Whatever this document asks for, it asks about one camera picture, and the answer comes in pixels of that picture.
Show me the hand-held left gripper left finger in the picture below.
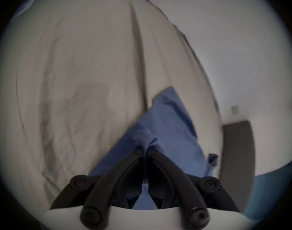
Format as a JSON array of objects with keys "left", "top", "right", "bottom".
[{"left": 50, "top": 148, "right": 146, "bottom": 228}]

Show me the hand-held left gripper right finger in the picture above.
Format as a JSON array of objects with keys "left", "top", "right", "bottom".
[{"left": 146, "top": 149, "right": 240, "bottom": 229}]

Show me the blue garment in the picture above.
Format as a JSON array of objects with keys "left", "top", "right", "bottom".
[{"left": 89, "top": 86, "right": 219, "bottom": 210}]

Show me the grey padded headboard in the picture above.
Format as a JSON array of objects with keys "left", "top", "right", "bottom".
[{"left": 219, "top": 120, "right": 256, "bottom": 213}]

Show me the bed with beige sheet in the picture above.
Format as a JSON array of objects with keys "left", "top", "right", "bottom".
[{"left": 0, "top": 0, "right": 223, "bottom": 216}]

